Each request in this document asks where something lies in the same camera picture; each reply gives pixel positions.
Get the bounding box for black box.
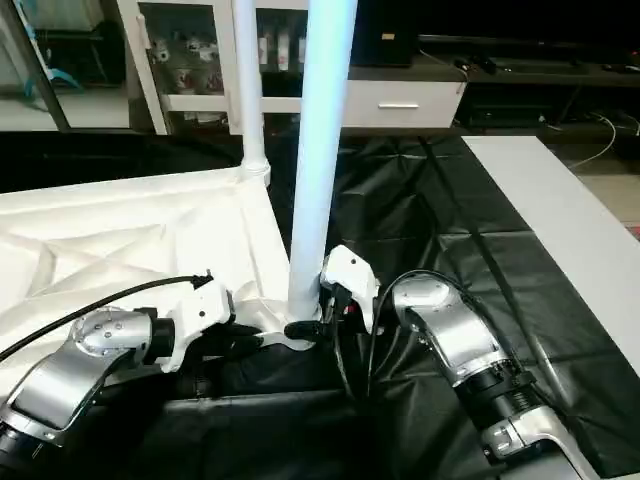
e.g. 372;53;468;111
355;0;417;69

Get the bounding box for black storage unit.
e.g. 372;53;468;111
74;19;127;86

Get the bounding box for white plastic table leg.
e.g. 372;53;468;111
232;0;272;175
287;0;360;321

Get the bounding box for black low desk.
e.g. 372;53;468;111
417;34;640;135

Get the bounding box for white drawer cabinet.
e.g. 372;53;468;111
344;77;467;129

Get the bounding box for white plastic table top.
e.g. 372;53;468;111
0;162;322;384

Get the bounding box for white flat board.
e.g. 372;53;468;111
462;133;640;381

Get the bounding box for black work mat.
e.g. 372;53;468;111
0;129;640;480

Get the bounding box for white floor cable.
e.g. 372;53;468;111
549;112;632;170

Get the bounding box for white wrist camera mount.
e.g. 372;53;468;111
319;244;380;335
162;279;236;374

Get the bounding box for grey pole stand blue brackets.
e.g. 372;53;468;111
9;0;84;134

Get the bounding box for white glass door cabinet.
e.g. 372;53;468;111
117;0;351;135

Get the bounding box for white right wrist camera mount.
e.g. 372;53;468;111
319;244;380;335

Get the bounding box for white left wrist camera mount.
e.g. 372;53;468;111
162;279;236;374

